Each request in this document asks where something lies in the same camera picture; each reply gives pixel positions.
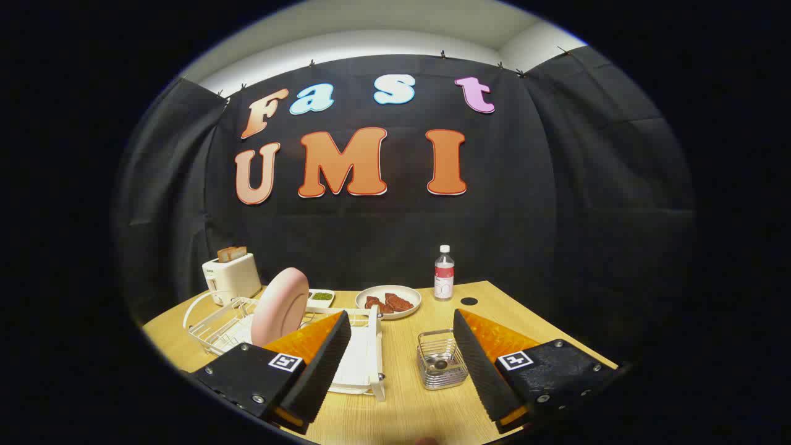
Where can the clear plastic water bottle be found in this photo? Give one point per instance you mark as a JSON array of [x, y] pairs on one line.
[[444, 281]]

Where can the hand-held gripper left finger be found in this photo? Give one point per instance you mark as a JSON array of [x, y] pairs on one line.
[[324, 364]]

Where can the pink plate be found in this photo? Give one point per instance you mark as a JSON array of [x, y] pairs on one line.
[[278, 306]]

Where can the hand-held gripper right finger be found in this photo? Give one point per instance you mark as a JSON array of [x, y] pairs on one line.
[[479, 364]]

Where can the white plate with meat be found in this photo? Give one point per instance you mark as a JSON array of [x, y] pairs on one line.
[[371, 290]]

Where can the small white condiment dish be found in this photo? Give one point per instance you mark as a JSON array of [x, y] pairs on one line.
[[321, 297]]

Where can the black backdrop cloth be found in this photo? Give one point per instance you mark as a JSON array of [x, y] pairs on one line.
[[371, 235]]

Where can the brown toast slice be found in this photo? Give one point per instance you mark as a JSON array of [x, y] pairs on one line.
[[239, 252], [224, 254]]

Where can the red meat piece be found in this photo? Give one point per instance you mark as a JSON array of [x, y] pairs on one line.
[[377, 305], [400, 302]]

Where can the white toaster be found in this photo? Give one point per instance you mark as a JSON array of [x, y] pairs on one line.
[[238, 278]]

